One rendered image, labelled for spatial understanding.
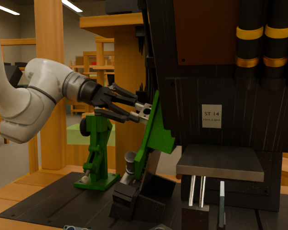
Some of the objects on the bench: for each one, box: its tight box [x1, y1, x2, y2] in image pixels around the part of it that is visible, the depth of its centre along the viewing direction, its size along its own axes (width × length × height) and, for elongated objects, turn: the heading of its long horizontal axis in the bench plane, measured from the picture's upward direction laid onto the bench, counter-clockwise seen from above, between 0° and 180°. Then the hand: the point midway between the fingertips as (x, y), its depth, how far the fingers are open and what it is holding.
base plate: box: [0, 172, 288, 230], centre depth 83 cm, size 42×110×2 cm
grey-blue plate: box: [216, 181, 226, 230], centre depth 64 cm, size 10×2×14 cm
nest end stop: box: [112, 191, 132, 207], centre depth 78 cm, size 4×7×6 cm
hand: (143, 114), depth 82 cm, fingers closed on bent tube, 3 cm apart
